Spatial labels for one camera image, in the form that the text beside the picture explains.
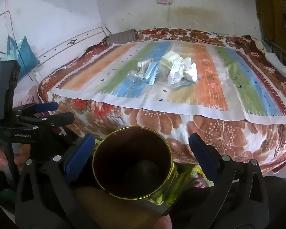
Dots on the striped colourful mat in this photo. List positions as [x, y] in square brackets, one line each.
[205, 93]

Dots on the person's left forearm green sleeve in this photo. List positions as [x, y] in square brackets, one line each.
[0, 186]

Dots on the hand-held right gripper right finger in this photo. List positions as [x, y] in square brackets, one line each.
[202, 153]

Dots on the yellow hanging cloth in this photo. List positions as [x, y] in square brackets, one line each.
[271, 14]

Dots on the small white cardboard box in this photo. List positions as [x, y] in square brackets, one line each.
[144, 65]

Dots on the white power strip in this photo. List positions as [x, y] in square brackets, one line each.
[165, 0]

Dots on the teal bag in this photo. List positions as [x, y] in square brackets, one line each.
[23, 57]

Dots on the white bed headboard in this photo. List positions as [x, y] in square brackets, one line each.
[69, 45]

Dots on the clear plastic bag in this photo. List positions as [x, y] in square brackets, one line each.
[135, 80]

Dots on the blue printed plastic packet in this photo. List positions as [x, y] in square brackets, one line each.
[178, 84]

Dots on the crumpled white paper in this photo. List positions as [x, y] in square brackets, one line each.
[183, 71]

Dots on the golden metal bin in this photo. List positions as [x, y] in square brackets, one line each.
[133, 162]

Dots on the grey rolled cloth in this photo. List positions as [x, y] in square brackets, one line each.
[122, 37]

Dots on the floral brown blanket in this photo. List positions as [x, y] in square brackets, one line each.
[157, 124]

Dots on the blue face mask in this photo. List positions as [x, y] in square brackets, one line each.
[152, 74]

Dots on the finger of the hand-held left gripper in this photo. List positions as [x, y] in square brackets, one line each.
[46, 106]
[59, 118]

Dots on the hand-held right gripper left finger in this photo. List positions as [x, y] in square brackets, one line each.
[79, 158]

